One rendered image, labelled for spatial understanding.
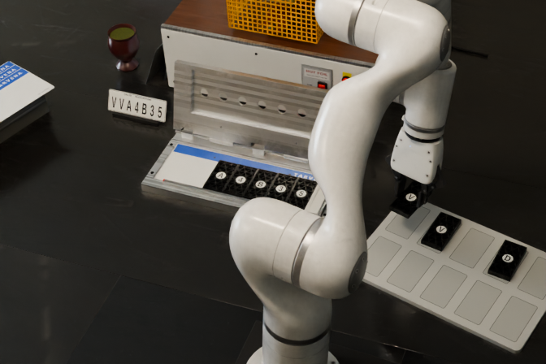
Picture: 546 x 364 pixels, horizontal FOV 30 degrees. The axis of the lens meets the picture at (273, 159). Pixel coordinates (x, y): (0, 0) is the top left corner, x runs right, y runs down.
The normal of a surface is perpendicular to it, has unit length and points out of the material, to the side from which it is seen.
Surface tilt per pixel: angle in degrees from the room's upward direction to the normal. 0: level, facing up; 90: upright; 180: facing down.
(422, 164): 78
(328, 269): 56
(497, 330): 0
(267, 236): 40
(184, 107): 74
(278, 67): 90
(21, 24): 0
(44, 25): 0
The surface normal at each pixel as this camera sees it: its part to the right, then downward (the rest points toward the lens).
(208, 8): -0.04, -0.74
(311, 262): -0.38, 0.04
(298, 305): 0.20, -0.34
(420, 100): -0.53, 0.42
